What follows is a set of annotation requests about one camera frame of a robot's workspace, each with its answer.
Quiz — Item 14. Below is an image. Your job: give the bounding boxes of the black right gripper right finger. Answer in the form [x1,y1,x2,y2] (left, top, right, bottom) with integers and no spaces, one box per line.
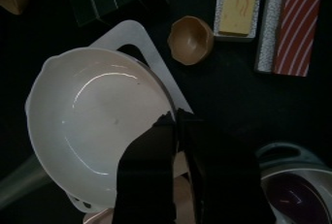
[176,108,277,224]

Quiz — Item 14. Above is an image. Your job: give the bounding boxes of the red striped sushi block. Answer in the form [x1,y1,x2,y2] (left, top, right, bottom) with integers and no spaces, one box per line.
[253,0,325,78]

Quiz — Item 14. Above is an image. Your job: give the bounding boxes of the white frying pan grey handle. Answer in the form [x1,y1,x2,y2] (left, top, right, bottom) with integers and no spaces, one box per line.
[0,47,180,214]

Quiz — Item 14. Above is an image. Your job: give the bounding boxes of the small brown wooden bowl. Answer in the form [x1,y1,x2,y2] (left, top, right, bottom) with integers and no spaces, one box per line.
[166,15,216,67]

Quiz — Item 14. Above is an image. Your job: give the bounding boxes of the yellow egg sushi block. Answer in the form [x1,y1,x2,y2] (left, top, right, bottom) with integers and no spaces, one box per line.
[213,0,265,44]

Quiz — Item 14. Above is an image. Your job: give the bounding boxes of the grey pot purple inside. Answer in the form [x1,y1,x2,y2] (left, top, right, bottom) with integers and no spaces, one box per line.
[255,142,332,224]

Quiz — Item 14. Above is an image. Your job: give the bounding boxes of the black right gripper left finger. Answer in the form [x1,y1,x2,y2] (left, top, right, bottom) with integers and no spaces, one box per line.
[113,111,180,224]

